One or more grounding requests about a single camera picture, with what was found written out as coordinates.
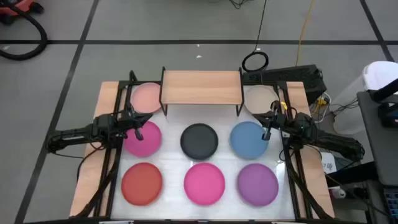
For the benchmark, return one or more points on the white paper sheet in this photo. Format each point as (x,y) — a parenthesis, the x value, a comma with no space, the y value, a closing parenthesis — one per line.
(329,162)

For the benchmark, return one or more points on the wooden shelf with black legs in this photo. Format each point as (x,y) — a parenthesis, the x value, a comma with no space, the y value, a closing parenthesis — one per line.
(202,87)

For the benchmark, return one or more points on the magenta plate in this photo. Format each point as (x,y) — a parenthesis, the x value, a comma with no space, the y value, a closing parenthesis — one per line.
(146,147)

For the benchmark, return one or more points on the white bin with bag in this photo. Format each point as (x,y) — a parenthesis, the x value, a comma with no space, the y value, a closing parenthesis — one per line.
(379,74)

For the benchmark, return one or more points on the beige plate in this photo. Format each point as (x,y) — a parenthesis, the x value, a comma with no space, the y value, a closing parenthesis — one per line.
(259,98)

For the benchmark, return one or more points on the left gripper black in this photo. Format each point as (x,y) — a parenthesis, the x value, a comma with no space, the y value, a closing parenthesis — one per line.
(129,123)

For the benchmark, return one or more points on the black plate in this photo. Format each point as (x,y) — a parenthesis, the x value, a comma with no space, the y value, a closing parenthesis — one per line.
(199,141)

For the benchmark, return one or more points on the red vacuum cleaner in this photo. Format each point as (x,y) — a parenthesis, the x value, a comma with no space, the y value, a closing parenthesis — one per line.
(15,7)

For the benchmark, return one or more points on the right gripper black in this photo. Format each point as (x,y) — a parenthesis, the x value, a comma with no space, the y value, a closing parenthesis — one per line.
(281,123)

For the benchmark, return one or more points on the small white adapter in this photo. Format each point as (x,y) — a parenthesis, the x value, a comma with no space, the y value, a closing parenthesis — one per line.
(339,193)

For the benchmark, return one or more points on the salmon pink plate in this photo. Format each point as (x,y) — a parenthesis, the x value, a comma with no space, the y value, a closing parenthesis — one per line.
(144,98)

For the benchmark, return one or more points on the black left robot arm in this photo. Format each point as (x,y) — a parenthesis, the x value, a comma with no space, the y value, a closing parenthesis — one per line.
(71,137)

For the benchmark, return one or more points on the purple plate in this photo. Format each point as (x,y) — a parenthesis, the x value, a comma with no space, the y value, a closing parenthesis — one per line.
(257,184)

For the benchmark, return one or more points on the red-orange plate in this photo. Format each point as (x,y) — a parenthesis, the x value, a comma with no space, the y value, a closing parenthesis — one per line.
(141,184)

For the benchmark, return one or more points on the black side desk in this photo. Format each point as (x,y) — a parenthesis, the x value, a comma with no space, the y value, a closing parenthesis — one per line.
(376,149)

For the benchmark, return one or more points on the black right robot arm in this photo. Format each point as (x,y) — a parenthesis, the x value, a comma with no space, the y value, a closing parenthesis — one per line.
(335,144)

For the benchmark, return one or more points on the blue plate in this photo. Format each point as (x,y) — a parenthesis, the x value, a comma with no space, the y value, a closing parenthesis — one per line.
(245,140)

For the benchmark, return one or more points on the hot pink plate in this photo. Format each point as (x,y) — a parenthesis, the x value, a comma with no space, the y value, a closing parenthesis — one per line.
(204,184)

